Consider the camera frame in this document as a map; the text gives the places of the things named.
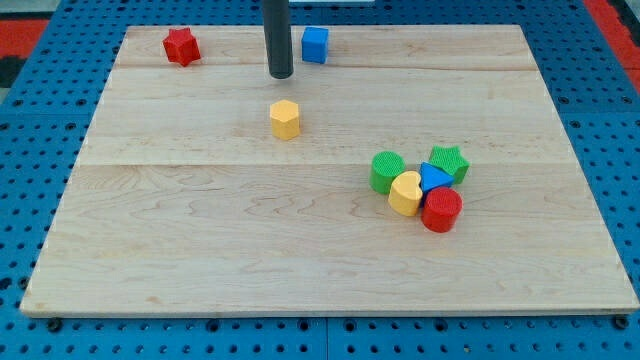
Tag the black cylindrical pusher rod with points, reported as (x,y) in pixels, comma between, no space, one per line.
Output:
(278,41)

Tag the green star block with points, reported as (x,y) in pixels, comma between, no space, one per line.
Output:
(451,161)

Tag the red star block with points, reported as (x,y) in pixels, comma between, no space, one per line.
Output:
(181,46)

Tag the wooden board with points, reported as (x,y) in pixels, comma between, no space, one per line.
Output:
(182,203)

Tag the blue cube block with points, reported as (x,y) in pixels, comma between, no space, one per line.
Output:
(315,45)

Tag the yellow hexagon block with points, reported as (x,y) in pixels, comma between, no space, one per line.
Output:
(285,119)

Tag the green cylinder block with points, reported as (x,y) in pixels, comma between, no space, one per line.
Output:
(385,167)

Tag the yellow heart block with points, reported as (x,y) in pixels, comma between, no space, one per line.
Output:
(405,193)

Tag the blue triangle block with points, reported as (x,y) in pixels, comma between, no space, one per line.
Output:
(433,177)

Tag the red cylinder block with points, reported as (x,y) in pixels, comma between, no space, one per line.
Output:
(441,209)

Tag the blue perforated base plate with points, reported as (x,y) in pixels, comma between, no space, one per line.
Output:
(48,110)

